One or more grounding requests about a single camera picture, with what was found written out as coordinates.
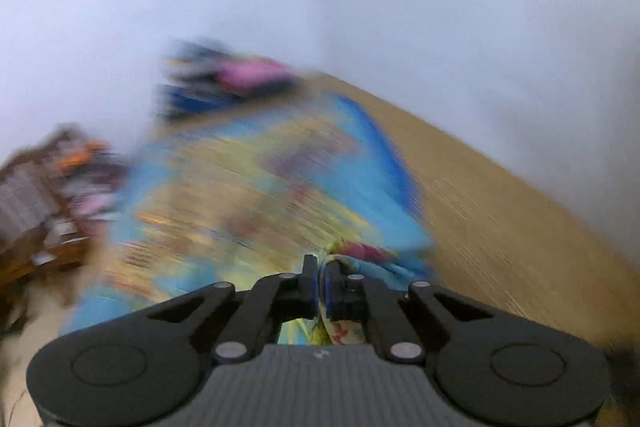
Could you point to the brown clutter pile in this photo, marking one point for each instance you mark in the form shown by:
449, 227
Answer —
30, 197

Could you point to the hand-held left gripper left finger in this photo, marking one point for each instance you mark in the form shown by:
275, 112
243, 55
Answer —
310, 282

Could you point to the blue cloth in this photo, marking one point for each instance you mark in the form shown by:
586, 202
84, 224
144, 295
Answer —
200, 106

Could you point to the blue patterned scarf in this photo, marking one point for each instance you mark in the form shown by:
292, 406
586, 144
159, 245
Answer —
250, 197

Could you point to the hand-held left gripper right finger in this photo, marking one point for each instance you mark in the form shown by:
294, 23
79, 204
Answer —
331, 289

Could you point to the black cloth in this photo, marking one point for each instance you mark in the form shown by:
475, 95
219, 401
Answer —
195, 62

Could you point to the pink folded cloth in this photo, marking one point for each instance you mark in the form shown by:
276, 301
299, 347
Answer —
250, 74

